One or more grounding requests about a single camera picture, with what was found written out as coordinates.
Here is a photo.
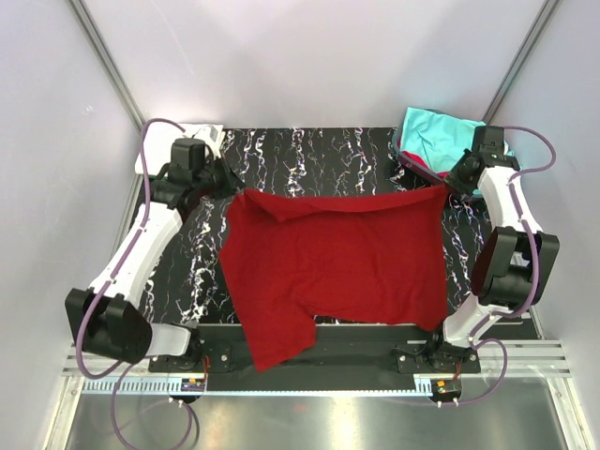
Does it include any right aluminium frame post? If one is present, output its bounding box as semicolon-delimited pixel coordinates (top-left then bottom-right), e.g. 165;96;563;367
482;0;562;123

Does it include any crimson t shirt in basket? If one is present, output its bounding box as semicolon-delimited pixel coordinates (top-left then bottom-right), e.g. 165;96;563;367
398;150;449;179

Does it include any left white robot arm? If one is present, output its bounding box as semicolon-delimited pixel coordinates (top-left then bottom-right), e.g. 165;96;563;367
65;132;243;378

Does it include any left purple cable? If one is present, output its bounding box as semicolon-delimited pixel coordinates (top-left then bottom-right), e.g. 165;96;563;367
74;118;203;449

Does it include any teal t shirt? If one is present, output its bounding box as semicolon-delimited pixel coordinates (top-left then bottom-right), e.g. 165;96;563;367
397;107;487;177

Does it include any red t shirt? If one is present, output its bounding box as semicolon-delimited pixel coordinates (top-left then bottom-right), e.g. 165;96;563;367
219;186;448;371

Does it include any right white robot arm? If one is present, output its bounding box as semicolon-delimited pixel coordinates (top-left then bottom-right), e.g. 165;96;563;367
425;125;560;372

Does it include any folded white t shirt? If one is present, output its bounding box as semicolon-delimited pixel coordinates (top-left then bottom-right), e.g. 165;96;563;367
143;123;225;176

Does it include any aluminium frame post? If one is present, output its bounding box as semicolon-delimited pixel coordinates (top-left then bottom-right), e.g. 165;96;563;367
482;0;562;123
66;0;145;130

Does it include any left cable duct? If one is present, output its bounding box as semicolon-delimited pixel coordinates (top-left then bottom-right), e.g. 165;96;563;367
82;376;206;396

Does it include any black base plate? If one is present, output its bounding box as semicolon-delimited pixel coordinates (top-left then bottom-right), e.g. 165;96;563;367
148;324;483;396

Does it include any left aluminium frame post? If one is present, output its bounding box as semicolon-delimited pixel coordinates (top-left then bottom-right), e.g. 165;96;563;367
66;0;145;130

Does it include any aluminium cross rail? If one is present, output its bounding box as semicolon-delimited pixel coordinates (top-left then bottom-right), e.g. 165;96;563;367
61;340;570;378

